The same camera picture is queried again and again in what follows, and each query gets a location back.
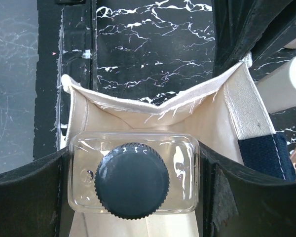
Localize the small clear square bottle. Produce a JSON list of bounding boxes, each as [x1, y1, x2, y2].
[[68, 131, 200, 219]]

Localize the cream round cap bottle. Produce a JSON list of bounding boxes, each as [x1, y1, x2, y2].
[[256, 57, 296, 113]]

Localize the cream canvas tote bag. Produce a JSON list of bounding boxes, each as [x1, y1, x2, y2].
[[60, 53, 296, 237]]

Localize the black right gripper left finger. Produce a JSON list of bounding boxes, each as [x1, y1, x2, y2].
[[0, 147, 74, 237]]

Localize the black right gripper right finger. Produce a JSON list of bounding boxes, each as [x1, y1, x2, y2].
[[196, 143, 296, 237]]

